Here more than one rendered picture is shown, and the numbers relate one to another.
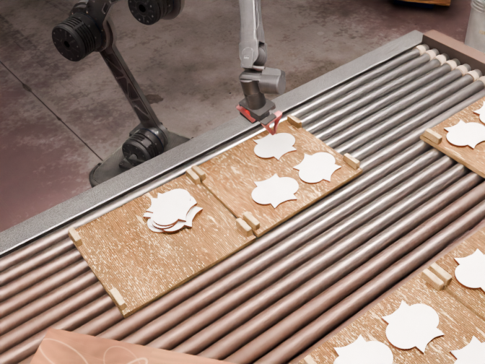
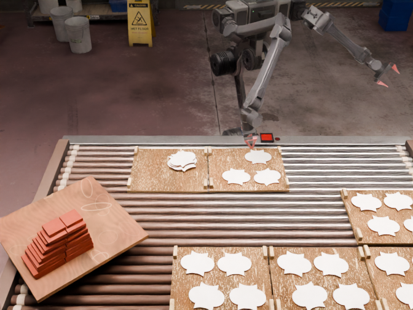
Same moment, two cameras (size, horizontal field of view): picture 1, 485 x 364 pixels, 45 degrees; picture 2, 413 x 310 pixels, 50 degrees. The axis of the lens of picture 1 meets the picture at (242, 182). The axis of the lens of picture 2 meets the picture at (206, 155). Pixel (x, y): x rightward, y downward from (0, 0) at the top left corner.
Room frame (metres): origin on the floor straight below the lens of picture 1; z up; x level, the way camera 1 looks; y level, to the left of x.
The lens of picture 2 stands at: (-0.33, -0.92, 2.50)
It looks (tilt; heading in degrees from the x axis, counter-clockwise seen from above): 39 degrees down; 33
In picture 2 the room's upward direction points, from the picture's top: straight up
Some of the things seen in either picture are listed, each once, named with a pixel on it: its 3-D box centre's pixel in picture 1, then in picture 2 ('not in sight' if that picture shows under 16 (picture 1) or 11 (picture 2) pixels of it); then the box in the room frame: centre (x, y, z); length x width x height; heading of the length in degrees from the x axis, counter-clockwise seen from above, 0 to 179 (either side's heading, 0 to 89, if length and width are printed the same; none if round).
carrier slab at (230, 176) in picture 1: (275, 171); (246, 168); (1.34, -0.10, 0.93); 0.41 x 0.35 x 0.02; 124
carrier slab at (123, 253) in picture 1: (160, 237); (169, 169); (1.11, 0.24, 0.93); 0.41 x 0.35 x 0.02; 123
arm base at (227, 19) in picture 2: not in sight; (229, 24); (1.88, 0.35, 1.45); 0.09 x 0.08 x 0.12; 146
